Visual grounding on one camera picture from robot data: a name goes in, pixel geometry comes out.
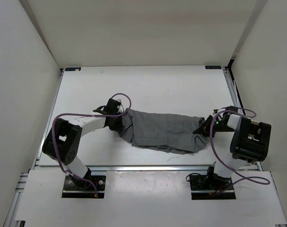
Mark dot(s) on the grey pleated skirt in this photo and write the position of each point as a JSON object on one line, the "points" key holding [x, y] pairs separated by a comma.
{"points": [[171, 133]]}

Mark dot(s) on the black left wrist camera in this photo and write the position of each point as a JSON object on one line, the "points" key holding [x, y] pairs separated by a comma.
{"points": [[113, 107]]}

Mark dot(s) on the blue left corner label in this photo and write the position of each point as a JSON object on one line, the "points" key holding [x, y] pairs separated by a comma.
{"points": [[73, 69]]}

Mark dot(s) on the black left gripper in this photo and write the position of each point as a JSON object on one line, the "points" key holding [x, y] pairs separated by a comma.
{"points": [[118, 127]]}

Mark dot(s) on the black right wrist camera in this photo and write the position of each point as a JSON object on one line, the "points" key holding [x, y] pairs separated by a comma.
{"points": [[223, 111]]}

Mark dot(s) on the blue corner label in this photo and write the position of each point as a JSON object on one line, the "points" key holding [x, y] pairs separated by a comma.
{"points": [[213, 67], [73, 69]]}

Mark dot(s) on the white front cover panel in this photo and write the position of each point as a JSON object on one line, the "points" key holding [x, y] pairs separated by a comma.
{"points": [[145, 199]]}

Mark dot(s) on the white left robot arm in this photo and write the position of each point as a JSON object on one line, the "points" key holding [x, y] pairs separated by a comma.
{"points": [[63, 139]]}

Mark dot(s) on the aluminium table edge rail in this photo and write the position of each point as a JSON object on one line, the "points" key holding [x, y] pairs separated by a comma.
{"points": [[250, 167]]}

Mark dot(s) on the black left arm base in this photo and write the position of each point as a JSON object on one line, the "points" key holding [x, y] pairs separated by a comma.
{"points": [[74, 188]]}

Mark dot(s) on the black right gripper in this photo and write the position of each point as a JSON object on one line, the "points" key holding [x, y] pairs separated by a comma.
{"points": [[204, 129]]}

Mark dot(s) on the blue right corner label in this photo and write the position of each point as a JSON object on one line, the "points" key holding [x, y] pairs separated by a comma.
{"points": [[213, 67]]}

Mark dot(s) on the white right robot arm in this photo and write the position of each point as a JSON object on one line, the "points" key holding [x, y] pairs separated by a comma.
{"points": [[249, 144]]}

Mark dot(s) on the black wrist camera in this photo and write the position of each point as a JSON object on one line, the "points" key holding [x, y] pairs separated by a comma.
{"points": [[113, 107], [223, 111]]}

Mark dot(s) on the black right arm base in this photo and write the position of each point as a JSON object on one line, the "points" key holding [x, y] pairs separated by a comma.
{"points": [[210, 186]]}

